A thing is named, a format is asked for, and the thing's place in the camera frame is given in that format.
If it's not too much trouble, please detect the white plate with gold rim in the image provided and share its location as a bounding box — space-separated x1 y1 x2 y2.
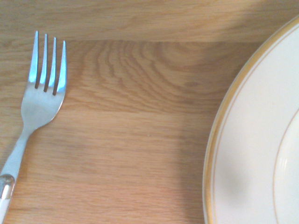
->
202 15 299 224

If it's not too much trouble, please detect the white-handled steel fork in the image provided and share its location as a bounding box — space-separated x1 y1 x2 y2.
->
0 30 67 224

